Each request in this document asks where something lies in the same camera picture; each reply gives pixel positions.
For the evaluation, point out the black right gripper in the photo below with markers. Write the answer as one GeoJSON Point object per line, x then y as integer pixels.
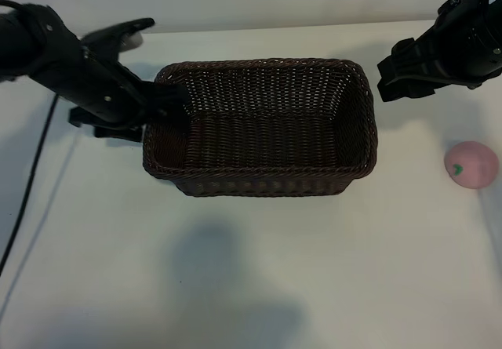
{"type": "Point", "coordinates": [447, 53]}

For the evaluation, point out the pink peach with green mark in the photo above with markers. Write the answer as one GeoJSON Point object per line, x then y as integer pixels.
{"type": "Point", "coordinates": [470, 166]}

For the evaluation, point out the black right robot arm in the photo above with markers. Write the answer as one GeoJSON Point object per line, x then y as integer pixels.
{"type": "Point", "coordinates": [490, 35]}

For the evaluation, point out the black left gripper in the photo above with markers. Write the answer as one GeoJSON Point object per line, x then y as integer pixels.
{"type": "Point", "coordinates": [106, 94]}

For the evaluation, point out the dark brown wicker basket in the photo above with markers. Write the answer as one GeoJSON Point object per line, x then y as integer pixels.
{"type": "Point", "coordinates": [259, 145]}

